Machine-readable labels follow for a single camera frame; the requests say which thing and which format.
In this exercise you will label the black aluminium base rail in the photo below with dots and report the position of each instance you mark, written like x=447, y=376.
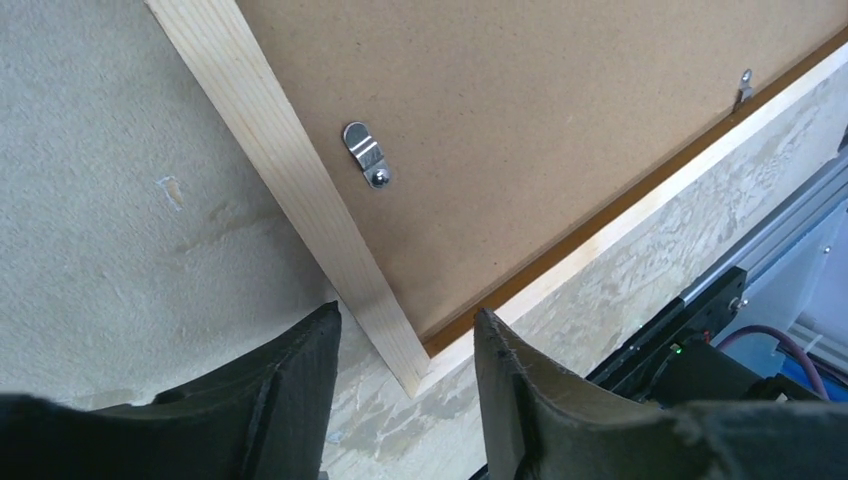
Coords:
x=632, y=369

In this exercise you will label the wooden picture frame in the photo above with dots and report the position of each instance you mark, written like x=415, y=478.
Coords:
x=572, y=163

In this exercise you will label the silver right side rail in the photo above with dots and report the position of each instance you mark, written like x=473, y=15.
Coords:
x=781, y=229

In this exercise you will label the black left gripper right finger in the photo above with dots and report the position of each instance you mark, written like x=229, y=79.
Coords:
x=543, y=421

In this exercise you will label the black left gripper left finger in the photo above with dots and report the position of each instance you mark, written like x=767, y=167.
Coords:
x=264, y=415

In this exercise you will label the silver frame turn clip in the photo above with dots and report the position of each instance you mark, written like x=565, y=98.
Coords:
x=368, y=153
x=744, y=90

